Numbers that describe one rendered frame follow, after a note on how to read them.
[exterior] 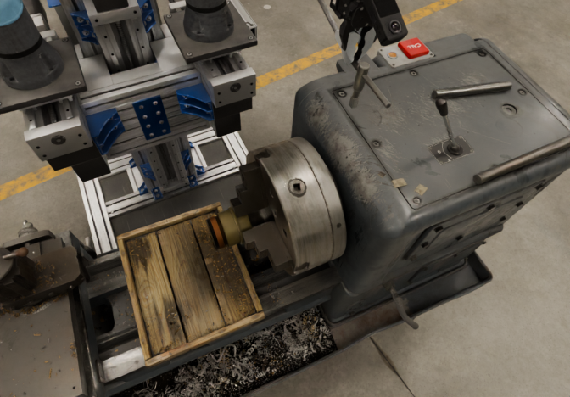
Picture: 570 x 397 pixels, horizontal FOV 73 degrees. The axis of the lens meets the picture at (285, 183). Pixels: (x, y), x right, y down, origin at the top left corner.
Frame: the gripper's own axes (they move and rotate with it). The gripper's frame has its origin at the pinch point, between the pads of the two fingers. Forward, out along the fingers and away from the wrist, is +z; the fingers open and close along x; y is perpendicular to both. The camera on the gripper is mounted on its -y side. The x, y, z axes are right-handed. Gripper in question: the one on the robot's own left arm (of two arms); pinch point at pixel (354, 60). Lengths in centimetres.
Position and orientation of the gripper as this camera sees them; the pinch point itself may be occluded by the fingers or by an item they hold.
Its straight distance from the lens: 85.3
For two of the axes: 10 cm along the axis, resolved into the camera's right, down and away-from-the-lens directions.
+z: -0.6, 5.4, 8.4
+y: -4.2, -7.8, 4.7
